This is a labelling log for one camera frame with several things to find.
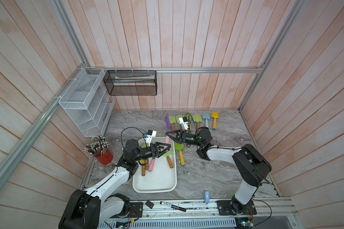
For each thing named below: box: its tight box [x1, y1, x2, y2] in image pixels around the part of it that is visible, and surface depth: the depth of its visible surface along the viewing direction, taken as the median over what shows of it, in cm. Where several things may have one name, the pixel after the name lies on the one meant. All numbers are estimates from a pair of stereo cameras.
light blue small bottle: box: [204, 191, 210, 205], surface depth 78 cm
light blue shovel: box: [202, 112, 211, 128], surface depth 116 cm
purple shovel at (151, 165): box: [148, 158, 155, 173], surface depth 88 cm
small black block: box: [144, 200, 155, 209], surface depth 77 cm
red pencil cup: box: [83, 135, 114, 165], surface depth 81 cm
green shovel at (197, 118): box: [193, 114, 203, 130], surface depth 117 cm
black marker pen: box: [160, 201, 187, 212], surface depth 76 cm
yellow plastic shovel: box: [210, 111, 220, 131], surface depth 113 cm
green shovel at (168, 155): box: [162, 149, 174, 169], surface depth 91 cm
